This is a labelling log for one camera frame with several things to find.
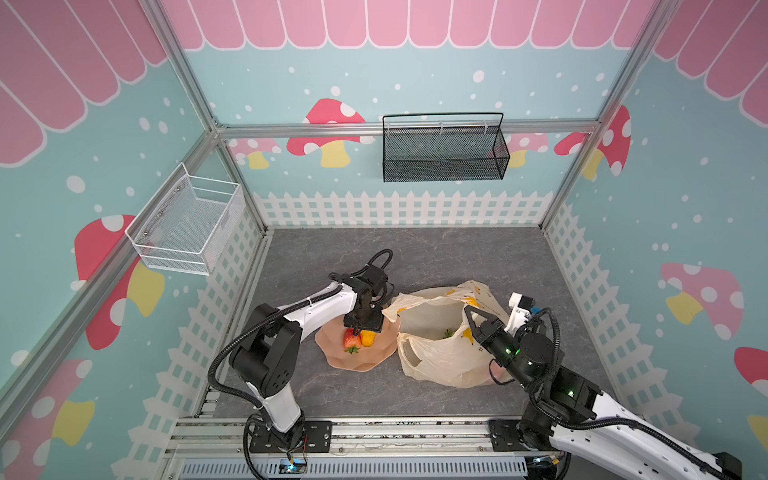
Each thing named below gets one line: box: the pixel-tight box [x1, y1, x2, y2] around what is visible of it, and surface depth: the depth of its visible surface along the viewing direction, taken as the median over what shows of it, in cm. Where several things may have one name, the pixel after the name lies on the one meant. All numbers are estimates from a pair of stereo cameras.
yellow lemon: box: [360, 330, 376, 348], surface depth 89 cm
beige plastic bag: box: [382, 280, 513, 388], surface depth 72 cm
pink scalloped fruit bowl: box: [315, 315, 401, 372], surface depth 89 cm
